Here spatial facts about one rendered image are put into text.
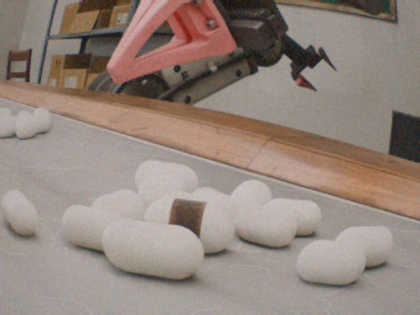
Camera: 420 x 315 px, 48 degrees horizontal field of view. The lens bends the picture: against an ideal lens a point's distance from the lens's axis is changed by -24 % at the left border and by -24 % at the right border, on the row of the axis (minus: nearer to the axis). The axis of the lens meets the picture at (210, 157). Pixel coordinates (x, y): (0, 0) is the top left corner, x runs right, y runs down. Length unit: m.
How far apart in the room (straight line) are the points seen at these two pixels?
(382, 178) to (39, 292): 0.27
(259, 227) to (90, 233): 0.08
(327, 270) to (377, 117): 2.28
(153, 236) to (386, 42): 2.30
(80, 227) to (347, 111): 2.38
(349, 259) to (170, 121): 0.36
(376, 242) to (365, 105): 2.29
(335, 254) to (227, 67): 0.84
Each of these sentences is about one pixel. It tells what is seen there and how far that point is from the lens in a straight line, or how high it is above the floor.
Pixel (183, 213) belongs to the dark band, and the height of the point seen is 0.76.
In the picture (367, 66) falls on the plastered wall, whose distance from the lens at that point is 2.51.
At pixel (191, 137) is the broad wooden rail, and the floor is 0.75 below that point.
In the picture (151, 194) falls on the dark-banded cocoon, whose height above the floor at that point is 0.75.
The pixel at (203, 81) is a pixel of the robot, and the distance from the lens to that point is 1.01.
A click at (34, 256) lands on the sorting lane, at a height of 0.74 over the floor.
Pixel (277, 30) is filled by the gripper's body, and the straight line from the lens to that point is 0.35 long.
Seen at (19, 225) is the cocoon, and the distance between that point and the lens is 0.23.
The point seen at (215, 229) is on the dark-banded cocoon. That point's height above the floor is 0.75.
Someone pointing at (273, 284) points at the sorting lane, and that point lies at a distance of 0.22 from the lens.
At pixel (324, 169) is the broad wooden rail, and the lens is 0.41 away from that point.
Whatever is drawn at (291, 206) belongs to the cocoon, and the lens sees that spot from 0.28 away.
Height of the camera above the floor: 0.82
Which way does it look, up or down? 9 degrees down
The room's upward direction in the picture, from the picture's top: 6 degrees clockwise
